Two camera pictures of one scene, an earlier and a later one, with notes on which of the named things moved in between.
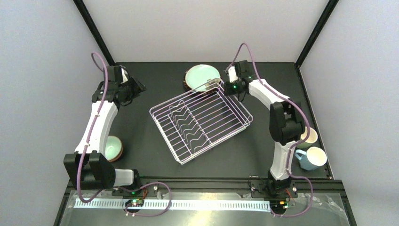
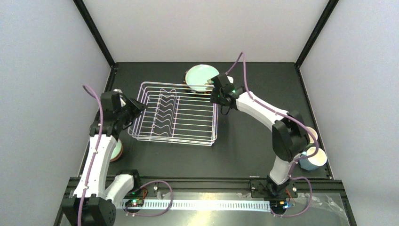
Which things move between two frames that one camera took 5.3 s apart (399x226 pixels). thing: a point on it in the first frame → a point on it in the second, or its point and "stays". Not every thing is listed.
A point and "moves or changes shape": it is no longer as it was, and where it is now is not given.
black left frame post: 95,31 stays
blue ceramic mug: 314,157 stays
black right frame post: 315,33 stays
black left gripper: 131,88 → 131,106
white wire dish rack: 198,121 moves or changes shape
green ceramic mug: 312,138 stays
